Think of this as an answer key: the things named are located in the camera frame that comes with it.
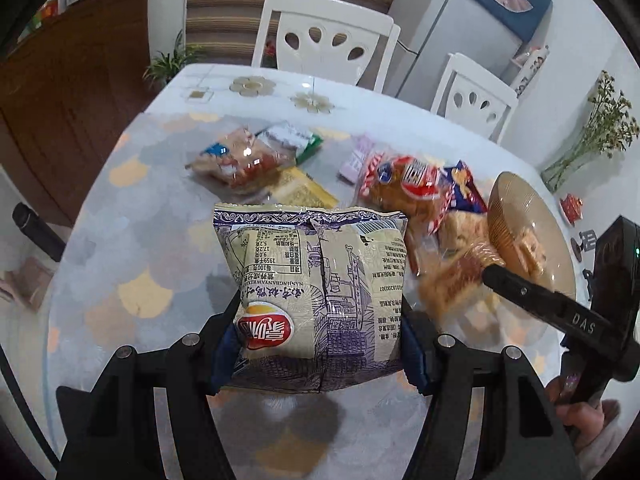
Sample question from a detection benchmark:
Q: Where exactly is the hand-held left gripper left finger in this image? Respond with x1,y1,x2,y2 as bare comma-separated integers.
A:
55,290,246,480

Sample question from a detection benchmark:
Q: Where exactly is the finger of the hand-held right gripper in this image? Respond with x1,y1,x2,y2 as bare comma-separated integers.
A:
481,264,608,344

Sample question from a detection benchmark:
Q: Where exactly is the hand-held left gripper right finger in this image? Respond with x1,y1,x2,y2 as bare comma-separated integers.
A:
400,300,583,480

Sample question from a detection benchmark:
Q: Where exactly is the clear bag of golden snacks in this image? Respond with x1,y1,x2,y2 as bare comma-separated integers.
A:
414,209,546,322

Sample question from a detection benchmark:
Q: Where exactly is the amber glass plate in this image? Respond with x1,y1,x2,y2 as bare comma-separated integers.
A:
486,171,579,343

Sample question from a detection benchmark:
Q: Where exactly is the cream and purple chips bag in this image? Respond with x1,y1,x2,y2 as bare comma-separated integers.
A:
213,202,409,393

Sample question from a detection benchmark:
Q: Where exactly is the blue snack bag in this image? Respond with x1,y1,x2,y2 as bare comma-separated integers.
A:
432,160,489,237

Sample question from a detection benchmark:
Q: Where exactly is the red striped snack bag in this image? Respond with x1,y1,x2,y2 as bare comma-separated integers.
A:
356,151,447,227

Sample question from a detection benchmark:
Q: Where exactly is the yellow snack packet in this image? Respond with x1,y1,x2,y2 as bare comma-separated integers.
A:
267,166,340,209

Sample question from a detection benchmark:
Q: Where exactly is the green and white snack packet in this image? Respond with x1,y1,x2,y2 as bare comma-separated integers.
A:
254,121,324,165

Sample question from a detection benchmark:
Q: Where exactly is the person's right forearm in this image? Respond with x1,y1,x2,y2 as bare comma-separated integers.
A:
575,410,633,480

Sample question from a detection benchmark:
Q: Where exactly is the clear packet of red snacks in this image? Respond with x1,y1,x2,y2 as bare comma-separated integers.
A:
184,127,297,197

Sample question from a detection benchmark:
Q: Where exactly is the person's right hand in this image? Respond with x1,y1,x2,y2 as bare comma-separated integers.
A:
545,377,622,456

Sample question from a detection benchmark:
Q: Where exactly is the small red ornament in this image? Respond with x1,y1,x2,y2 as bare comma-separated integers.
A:
559,193,586,224

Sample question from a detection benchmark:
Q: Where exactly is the glass vase with dried flowers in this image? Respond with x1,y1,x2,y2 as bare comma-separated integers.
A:
540,70,640,193

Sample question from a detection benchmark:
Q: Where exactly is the lilac sachet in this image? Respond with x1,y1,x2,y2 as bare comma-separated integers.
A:
338,134,375,184

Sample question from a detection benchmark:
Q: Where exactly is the white chair with teardrop cutouts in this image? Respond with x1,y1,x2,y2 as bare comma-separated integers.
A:
430,52,520,143
251,0,402,93

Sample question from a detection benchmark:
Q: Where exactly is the black bottle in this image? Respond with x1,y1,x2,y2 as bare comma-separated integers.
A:
12,202,67,262

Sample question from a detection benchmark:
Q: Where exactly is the silver refrigerator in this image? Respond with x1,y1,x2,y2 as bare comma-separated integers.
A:
384,0,553,106

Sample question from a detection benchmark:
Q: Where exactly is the brown wooden cabinet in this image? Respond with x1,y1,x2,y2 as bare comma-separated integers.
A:
0,0,153,228

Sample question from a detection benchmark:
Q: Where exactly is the potted green plant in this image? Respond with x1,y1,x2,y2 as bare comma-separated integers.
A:
144,30,206,92

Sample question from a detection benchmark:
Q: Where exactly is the striped curtain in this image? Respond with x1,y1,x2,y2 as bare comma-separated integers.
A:
186,0,413,67

